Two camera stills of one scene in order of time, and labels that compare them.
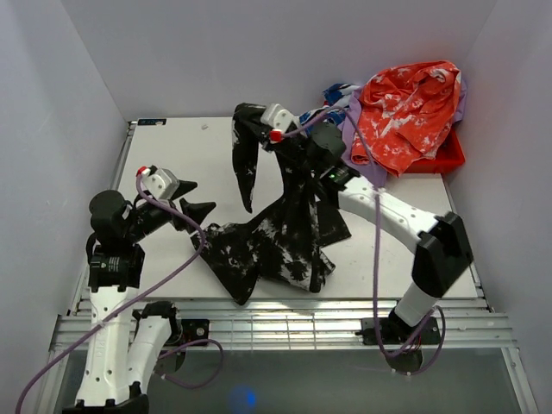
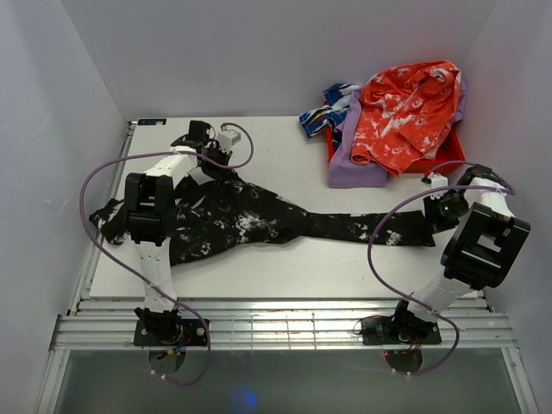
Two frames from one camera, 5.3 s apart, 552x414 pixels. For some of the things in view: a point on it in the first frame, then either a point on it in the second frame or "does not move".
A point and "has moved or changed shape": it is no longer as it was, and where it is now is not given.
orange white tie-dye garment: (405, 113) does not move
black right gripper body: (291, 147) to (443, 213)
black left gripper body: (147, 218) to (216, 154)
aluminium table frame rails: (295, 323) does not move
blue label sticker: (151, 122) does not move
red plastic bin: (448, 153) does not move
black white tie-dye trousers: (288, 241) has moved or changed shape
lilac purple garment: (348, 122) does not move
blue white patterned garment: (337, 97) does not move
